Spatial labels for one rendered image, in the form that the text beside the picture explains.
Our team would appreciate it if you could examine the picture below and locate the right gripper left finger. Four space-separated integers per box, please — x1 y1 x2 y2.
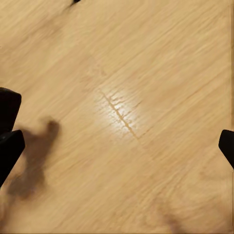
0 130 25 188

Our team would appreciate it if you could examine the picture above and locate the digital camera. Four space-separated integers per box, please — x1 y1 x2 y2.
0 87 22 135

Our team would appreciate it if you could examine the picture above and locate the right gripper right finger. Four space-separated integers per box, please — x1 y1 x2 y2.
218 130 234 169

